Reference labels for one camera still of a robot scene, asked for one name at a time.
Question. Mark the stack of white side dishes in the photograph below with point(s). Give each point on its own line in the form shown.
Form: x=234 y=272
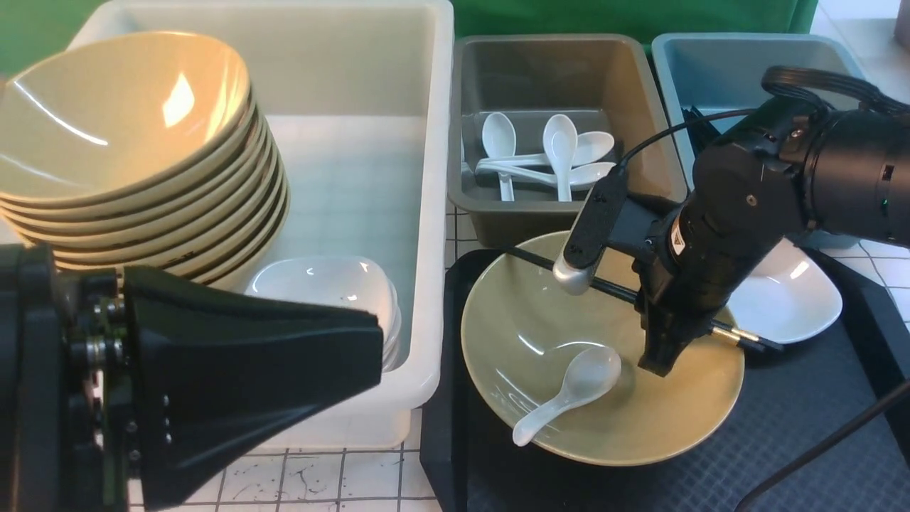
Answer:
x=336 y=280

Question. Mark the large white plastic tub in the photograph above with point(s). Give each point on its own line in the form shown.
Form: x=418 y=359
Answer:
x=357 y=96

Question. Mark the yellow noodle bowl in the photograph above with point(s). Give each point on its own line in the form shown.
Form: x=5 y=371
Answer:
x=519 y=333

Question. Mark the white square side dish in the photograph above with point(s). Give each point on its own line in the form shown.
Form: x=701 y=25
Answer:
x=787 y=298

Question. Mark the blue plastic bin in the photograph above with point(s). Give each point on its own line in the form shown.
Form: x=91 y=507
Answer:
x=718 y=78

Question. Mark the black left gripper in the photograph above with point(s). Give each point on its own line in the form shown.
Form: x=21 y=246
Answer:
x=216 y=374

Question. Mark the stack of yellow noodle bowls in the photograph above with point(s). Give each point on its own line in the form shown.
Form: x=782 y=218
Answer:
x=145 y=149

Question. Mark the brown plastic bin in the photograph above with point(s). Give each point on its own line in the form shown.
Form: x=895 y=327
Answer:
x=601 y=82

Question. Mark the white spoon in brown bin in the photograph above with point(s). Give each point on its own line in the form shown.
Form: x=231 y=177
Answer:
x=499 y=141

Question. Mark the black plastic serving tray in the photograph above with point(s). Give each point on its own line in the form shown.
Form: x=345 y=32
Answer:
x=790 y=401

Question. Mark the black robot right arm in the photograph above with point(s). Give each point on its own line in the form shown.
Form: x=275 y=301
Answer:
x=826 y=152

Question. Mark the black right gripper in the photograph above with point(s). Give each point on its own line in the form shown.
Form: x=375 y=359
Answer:
x=674 y=297

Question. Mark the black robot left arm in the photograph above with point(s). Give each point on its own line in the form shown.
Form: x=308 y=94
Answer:
x=67 y=430

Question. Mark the black chopstick gold band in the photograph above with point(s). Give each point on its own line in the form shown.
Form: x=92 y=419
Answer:
x=720 y=329

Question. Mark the white ceramic soup spoon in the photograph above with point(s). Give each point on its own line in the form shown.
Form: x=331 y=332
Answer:
x=591 y=374

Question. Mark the black chopsticks in blue bin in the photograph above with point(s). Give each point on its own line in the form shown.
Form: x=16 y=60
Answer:
x=700 y=134

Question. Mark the green backdrop cloth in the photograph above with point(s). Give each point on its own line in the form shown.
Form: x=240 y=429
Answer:
x=32 y=30

